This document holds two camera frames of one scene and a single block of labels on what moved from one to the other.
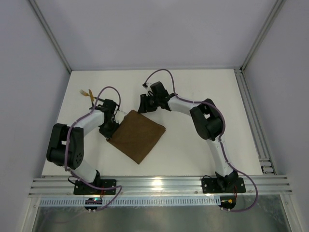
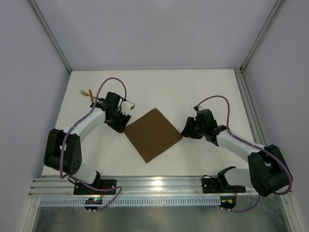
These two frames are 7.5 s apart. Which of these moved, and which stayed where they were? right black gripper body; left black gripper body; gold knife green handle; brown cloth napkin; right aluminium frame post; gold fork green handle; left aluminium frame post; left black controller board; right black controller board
Moved: right black gripper body; left black gripper body; brown cloth napkin
Stayed: gold fork green handle; gold knife green handle; left black controller board; left aluminium frame post; right aluminium frame post; right black controller board
